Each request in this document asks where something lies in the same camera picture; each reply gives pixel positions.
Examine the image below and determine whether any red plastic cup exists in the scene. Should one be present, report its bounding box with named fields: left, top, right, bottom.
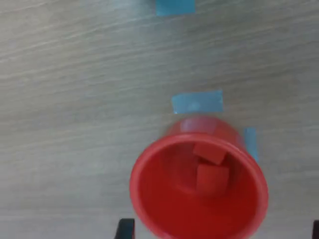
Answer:
left=129, top=116, right=269, bottom=239

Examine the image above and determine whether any small blue tape patch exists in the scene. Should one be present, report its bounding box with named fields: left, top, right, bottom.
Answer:
left=171, top=90, right=224, bottom=115
left=156, top=0, right=196, bottom=17
left=243, top=127, right=259, bottom=162

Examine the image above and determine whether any red cube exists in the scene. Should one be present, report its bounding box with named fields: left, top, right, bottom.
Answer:
left=192, top=142, right=229, bottom=166
left=195, top=164, right=230, bottom=199

